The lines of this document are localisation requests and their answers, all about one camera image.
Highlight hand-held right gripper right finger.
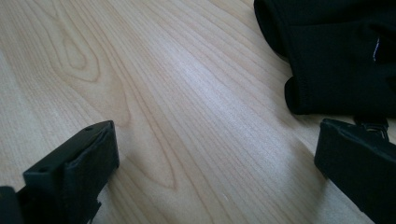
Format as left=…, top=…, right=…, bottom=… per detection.
left=313, top=118, right=396, bottom=224

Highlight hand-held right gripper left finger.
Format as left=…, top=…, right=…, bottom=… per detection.
left=17, top=120, right=120, bottom=224

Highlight black glove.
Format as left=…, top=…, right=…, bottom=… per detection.
left=253, top=0, right=396, bottom=119

